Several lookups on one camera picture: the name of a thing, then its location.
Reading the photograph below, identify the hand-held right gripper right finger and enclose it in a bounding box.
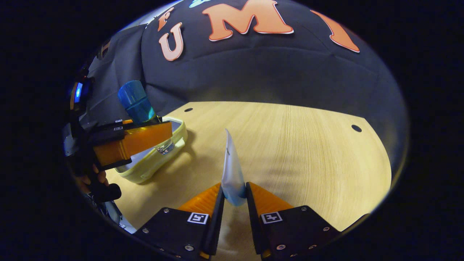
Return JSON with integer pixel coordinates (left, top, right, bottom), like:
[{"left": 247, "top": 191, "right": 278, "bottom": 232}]
[{"left": 246, "top": 182, "right": 341, "bottom": 261}]

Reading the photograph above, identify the blue skin care bottle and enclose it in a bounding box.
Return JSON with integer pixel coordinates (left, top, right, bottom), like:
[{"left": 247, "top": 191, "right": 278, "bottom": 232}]
[{"left": 118, "top": 80, "right": 175, "bottom": 155}]

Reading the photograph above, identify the white and blue cream tube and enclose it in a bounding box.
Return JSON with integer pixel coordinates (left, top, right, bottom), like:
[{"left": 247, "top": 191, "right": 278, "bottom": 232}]
[{"left": 221, "top": 128, "right": 248, "bottom": 207}]

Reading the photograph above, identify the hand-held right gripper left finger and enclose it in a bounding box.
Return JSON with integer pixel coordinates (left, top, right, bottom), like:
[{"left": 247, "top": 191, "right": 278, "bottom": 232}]
[{"left": 133, "top": 182, "right": 226, "bottom": 260}]

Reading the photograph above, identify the pale yellow small suitcase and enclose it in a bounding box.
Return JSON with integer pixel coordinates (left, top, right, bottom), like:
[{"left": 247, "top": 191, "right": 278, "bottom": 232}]
[{"left": 115, "top": 116, "right": 188, "bottom": 184}]

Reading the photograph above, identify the black backdrop cloth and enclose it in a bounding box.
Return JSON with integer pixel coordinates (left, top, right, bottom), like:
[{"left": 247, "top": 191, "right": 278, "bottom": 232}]
[{"left": 67, "top": 0, "right": 408, "bottom": 171}]

